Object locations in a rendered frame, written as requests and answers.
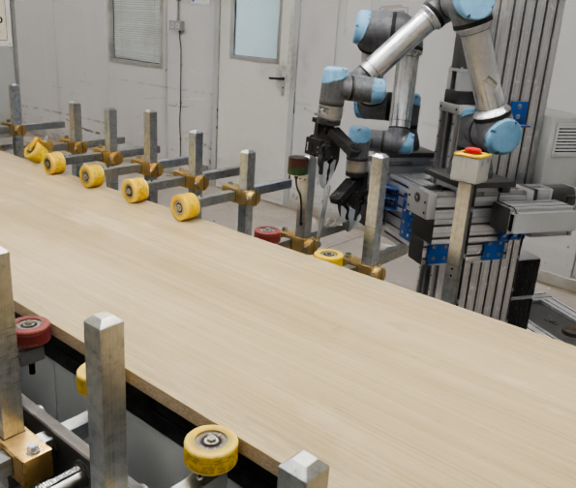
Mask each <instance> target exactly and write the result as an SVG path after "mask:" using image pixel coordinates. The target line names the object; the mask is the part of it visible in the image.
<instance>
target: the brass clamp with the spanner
mask: <svg viewBox="0 0 576 488"><path fill-rule="evenodd" d="M282 237H287V238H290V239H291V246H290V249H291V250H293V251H296V252H299V253H302V254H305V255H306V254H308V255H311V256H312V255H313V254H314V253H315V251H317V250H318V242H317V241H316V240H315V239H314V237H313V236H310V237H307V238H304V239H303V238H300V237H297V236H295V230H291V229H288V231H282V230H281V238H282Z"/></svg>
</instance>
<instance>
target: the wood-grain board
mask: <svg viewBox="0 0 576 488"><path fill-rule="evenodd" d="M0 246H1V247H3V248H4V249H6V250H7V251H9V252H10V261H11V272H12V283H13V295H14V306H15V312H17V313H18V314H20V315H21V316H23V317H25V316H41V317H45V318H47V319H49V321H50V327H51V335H53V336H54V337H56V338H58V339H59V340H61V341H62V342H64V343H65V344H67V345H69V346H70V347H72V348H73V349H75V350H77V351H79V352H80V353H82V354H84V355H85V348H84V327H83V321H84V320H86V319H88V318H89V317H91V316H93V315H95V314H98V313H101V312H103V311H107V312H109V313H111V314H113V315H115V316H116V317H117V318H119V319H120V320H122V321H123V322H124V337H125V379H126V382H128V383H129V384H131V385H132V386H134V387H135V388H137V389H139V390H140V391H142V392H143V393H145V394H147V395H148V396H150V397H151V398H153V399H155V400H156V401H158V402H159V403H161V404H162V405H164V406H166V407H167V408H169V409H170V410H172V411H174V412H176V413H177V414H179V415H181V416H182V417H184V418H185V419H187V420H188V421H190V422H192V423H193V424H195V425H196V426H197V427H200V426H203V425H220V426H224V427H227V428H228V429H230V430H231V431H233V432H234V433H235V434H236V436H237V438H238V452H239V453H240V454H242V455H244V456H245V457H247V458H248V459H250V460H252V461H253V462H255V463H256V464H258V465H260V466H261V467H263V468H264V469H266V470H267V471H269V472H271V473H273V474H274V475H276V476H278V468H279V466H280V465H281V464H282V463H284V462H285V461H286V460H287V459H288V458H290V457H291V456H293V455H294V454H295V453H297V452H298V451H300V450H305V451H307V452H308V453H310V454H312V455H314V456H315V457H317V458H319V459H320V460H321V461H322V462H324V463H326V464H327V465H328V466H329V476H328V486H327V488H576V347H575V346H572V345H569V344H567V343H564V342H561V341H558V340H555V339H552V338H549V337H546V336H543V335H541V334H538V333H535V332H532V331H529V330H526V329H524V328H521V327H518V326H515V325H512V324H509V323H506V322H503V321H500V320H496V319H493V318H490V317H487V316H484V315H481V314H478V313H475V312H473V311H470V310H467V309H464V308H461V307H458V306H455V305H452V304H450V303H447V302H444V301H441V300H438V299H435V298H433V297H430V296H427V295H424V294H421V293H418V292H415V291H412V290H407V289H404V288H402V287H399V286H396V285H393V284H390V283H387V282H384V281H382V280H379V279H376V278H373V277H370V276H367V275H364V274H361V273H358V272H356V271H353V270H350V269H347V268H344V267H342V266H339V265H336V264H333V263H330V262H327V261H324V260H321V259H316V258H313V257H311V256H308V255H305V254H302V253H299V252H296V251H293V250H291V249H288V248H285V247H282V246H279V245H276V244H273V243H270V242H267V241H265V240H262V239H259V238H256V237H253V236H251V235H248V234H245V233H242V232H239V231H236V230H233V229H228V228H225V227H222V226H220V225H217V224H214V223H211V222H208V221H205V220H202V219H200V218H197V217H195V218H192V219H188V220H183V221H179V220H177V219H176V218H175V217H174V216H173V214H172V212H171V209H170V208H168V207H165V206H162V205H160V204H157V203H154V202H151V201H148V200H144V201H138V202H133V203H129V202H127V201H126V200H125V199H124V197H123V194H122V192H120V191H117V190H114V189H111V188H109V187H106V186H103V185H102V186H97V187H91V188H86V187H84V186H83V185H82V183H81V181H80V178H79V177H77V176H74V175H71V174H69V173H66V172H62V173H55V174H47V173H46V172H45V170H44V167H43V165H40V164H37V163H35V162H32V161H29V160H26V159H23V158H20V157H18V156H15V155H12V154H9V153H6V152H3V151H0Z"/></svg>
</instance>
